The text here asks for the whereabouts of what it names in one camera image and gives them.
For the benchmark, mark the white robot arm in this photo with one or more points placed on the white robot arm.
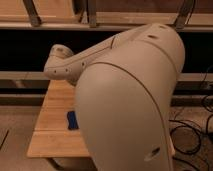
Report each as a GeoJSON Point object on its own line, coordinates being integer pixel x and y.
{"type": "Point", "coordinates": [123, 90]}

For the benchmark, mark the blue sponge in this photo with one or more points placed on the blue sponge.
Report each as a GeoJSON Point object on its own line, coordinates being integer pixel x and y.
{"type": "Point", "coordinates": [72, 121]}

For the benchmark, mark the wooden table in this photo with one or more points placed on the wooden table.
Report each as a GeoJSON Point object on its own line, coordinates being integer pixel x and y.
{"type": "Point", "coordinates": [51, 136]}

